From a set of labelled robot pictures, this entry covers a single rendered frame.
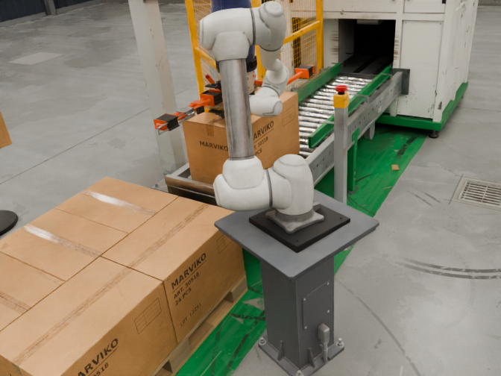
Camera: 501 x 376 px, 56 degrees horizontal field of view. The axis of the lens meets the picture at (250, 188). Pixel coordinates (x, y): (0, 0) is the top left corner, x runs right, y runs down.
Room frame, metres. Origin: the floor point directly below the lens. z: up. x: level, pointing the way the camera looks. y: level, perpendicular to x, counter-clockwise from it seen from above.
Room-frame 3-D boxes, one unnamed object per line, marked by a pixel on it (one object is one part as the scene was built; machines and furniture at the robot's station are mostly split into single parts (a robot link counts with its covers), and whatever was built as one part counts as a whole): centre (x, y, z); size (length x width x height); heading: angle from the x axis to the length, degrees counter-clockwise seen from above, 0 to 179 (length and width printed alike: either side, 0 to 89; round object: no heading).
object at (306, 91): (3.67, -0.45, 0.60); 1.60 x 0.10 x 0.09; 145
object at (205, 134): (2.57, 0.00, 0.75); 0.60 x 0.40 x 0.40; 144
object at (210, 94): (2.37, 0.15, 1.08); 0.10 x 0.08 x 0.06; 54
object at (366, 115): (3.04, -0.74, 0.50); 2.31 x 0.05 x 0.19; 145
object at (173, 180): (2.26, 0.20, 0.58); 0.70 x 0.03 x 0.06; 55
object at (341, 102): (2.45, -0.54, 0.50); 0.07 x 0.07 x 1.00; 55
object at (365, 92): (3.36, -0.89, 0.60); 1.60 x 0.10 x 0.09; 145
